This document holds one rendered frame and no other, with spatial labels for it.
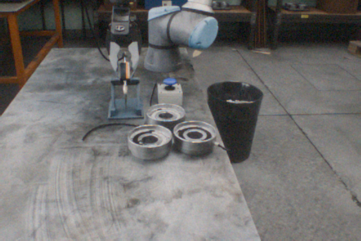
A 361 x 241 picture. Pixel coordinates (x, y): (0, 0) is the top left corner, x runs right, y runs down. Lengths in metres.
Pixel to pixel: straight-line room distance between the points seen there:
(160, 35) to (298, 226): 1.16
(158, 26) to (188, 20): 0.13
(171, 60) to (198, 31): 0.19
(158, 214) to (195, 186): 0.11
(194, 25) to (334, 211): 1.29
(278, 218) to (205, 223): 1.28
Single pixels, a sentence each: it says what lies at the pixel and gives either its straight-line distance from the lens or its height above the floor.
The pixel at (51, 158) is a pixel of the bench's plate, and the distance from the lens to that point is 0.89.
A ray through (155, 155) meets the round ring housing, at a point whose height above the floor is 0.82.
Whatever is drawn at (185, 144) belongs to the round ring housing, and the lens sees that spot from 0.85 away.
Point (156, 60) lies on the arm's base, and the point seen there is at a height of 0.84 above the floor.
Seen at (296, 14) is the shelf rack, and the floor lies 0.45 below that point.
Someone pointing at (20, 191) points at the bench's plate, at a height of 0.80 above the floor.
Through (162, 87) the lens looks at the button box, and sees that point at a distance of 1.12.
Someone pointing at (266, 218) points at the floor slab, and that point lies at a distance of 1.94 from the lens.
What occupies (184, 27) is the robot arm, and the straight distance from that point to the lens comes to 1.26.
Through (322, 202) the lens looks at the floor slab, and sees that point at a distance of 2.13.
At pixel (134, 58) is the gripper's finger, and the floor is 0.95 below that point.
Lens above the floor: 1.28
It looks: 25 degrees down
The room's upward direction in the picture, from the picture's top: 2 degrees clockwise
